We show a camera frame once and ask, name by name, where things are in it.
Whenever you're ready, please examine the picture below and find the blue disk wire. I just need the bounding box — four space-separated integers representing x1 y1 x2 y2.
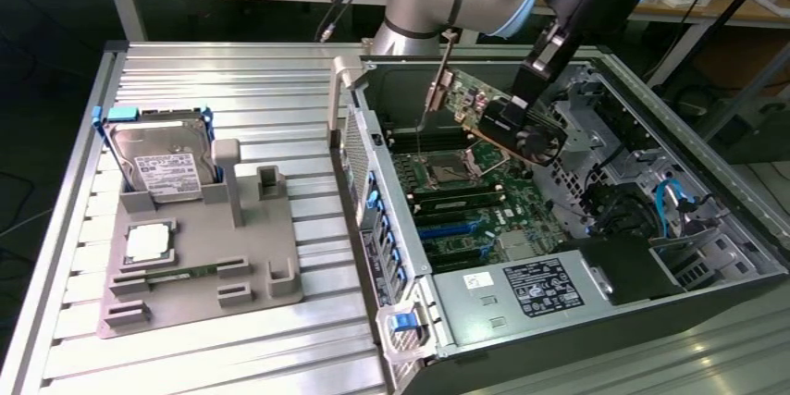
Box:
652 177 689 241

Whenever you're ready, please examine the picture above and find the black slanted pole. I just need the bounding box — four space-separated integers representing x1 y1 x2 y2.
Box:
640 0 780 86

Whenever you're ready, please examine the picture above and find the graphics card with black fan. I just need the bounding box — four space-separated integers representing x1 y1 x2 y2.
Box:
416 28 569 168

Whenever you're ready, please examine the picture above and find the silver disk bay cage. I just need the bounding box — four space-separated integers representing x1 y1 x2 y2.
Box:
533 64 624 211

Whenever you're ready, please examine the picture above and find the blue expansion slot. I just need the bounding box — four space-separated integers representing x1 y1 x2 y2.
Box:
417 218 480 240

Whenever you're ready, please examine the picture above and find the silver chipset heatsink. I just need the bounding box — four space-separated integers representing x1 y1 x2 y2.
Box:
496 231 537 261

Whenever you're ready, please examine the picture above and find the green motherboard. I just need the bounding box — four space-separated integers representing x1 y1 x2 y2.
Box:
386 126 568 276

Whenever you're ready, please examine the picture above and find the blue case latch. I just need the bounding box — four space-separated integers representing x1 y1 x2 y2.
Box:
386 314 420 334

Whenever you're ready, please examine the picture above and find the black plastic shroud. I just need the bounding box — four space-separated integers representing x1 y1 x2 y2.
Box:
564 240 685 308

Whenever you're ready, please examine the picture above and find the grey case handle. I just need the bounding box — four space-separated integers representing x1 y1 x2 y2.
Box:
373 301 436 364

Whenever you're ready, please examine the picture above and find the black RAM slot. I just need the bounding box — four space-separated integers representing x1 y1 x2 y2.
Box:
386 134 468 148
388 138 469 153
385 125 464 141
409 179 500 197
386 130 466 144
410 187 501 205

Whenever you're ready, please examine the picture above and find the black expansion slot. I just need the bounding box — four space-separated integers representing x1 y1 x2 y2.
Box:
413 207 506 228
424 246 485 274

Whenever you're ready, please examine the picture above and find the grey parts rack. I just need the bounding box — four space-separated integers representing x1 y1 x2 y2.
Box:
94 138 306 340

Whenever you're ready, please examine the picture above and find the black open PC case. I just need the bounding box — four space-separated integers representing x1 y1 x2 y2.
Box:
324 55 790 395

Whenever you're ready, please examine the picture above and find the silver CPU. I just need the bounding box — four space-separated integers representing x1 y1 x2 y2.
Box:
124 224 174 263

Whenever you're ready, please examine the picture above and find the silver disk bay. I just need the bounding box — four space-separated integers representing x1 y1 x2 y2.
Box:
647 228 772 294

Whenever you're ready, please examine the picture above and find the CPU socket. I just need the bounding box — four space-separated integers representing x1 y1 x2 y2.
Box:
424 152 476 188

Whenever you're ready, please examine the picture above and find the hard disk with blue carrier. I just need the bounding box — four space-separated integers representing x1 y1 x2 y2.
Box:
90 105 217 204

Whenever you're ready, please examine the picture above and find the silver socket cover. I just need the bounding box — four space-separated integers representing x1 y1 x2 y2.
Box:
461 138 513 173

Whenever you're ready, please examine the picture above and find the black equipment box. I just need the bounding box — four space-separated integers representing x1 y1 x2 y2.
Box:
701 89 790 166

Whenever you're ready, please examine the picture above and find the silver power supply unit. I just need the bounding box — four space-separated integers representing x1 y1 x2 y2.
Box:
429 249 616 350

